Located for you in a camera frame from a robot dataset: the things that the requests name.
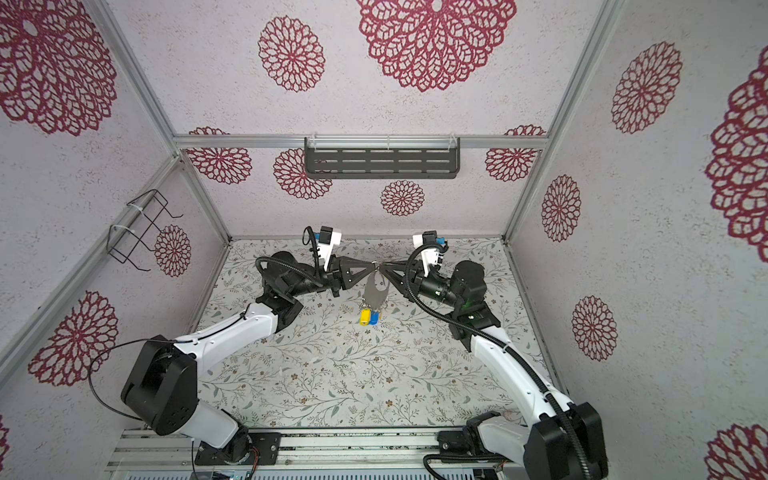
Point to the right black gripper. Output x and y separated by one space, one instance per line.
389 269

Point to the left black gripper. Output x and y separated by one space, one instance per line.
340 276

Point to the yellow key tag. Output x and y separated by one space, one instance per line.
365 316

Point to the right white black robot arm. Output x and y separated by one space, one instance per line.
558 439

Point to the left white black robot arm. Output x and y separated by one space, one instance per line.
162 387

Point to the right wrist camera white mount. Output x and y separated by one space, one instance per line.
432 258

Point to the black slotted wall shelf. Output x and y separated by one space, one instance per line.
383 161

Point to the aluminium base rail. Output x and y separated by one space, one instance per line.
288 449

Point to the black wire wall rack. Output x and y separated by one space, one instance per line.
127 236

